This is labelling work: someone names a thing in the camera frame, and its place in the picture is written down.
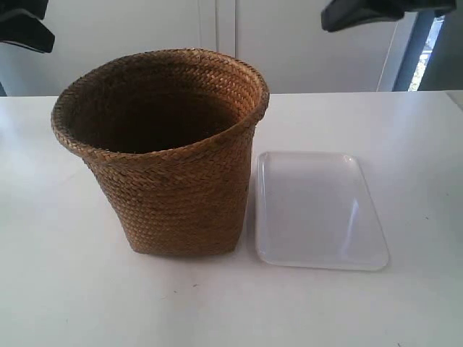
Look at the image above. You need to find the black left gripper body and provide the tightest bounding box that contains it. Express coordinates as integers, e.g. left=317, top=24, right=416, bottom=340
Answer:
left=1, top=0, right=55, bottom=53

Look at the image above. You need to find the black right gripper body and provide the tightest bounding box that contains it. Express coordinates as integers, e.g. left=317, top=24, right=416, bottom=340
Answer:
left=320, top=0, right=428, bottom=33

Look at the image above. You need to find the brown woven basket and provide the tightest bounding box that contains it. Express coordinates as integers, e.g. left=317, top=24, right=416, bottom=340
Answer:
left=51, top=48, right=270, bottom=257

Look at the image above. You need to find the white rectangular plastic tray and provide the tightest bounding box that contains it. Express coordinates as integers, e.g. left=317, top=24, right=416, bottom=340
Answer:
left=255, top=151, right=390, bottom=271

